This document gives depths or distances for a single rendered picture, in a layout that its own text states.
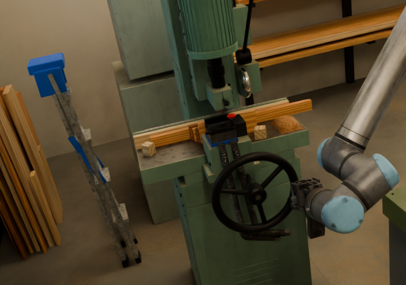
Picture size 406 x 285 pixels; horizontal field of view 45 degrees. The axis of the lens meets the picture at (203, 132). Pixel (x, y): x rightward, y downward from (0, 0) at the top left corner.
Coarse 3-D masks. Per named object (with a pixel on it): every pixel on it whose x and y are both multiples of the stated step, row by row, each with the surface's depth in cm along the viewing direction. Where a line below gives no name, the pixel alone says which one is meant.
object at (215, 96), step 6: (210, 84) 179; (210, 90) 174; (216, 90) 172; (222, 90) 171; (228, 90) 171; (210, 96) 176; (216, 96) 171; (222, 96) 171; (228, 96) 172; (210, 102) 180; (216, 102) 172; (222, 102) 172; (216, 108) 172; (222, 108) 173
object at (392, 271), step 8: (392, 224) 176; (392, 232) 178; (400, 232) 172; (392, 240) 179; (400, 240) 174; (392, 248) 181; (400, 248) 175; (392, 256) 182; (400, 256) 176; (392, 264) 184; (400, 264) 178; (392, 272) 185; (400, 272) 180; (392, 280) 187; (400, 280) 181
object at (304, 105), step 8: (288, 104) 183; (296, 104) 183; (304, 104) 184; (256, 112) 181; (264, 112) 181; (272, 112) 182; (280, 112) 183; (288, 112) 183; (296, 112) 184; (264, 120) 183; (184, 128) 179; (152, 136) 177; (160, 136) 177; (168, 136) 177; (176, 136) 178; (184, 136) 178; (160, 144) 178
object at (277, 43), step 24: (240, 0) 359; (264, 0) 359; (336, 24) 408; (360, 24) 395; (384, 24) 392; (240, 48) 396; (264, 48) 379; (288, 48) 379; (312, 48) 387; (336, 48) 388
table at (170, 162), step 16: (272, 128) 176; (304, 128) 171; (176, 144) 177; (192, 144) 175; (256, 144) 168; (272, 144) 169; (288, 144) 171; (304, 144) 172; (144, 160) 169; (160, 160) 167; (176, 160) 165; (192, 160) 165; (144, 176) 164; (160, 176) 165; (176, 176) 166; (208, 176) 158
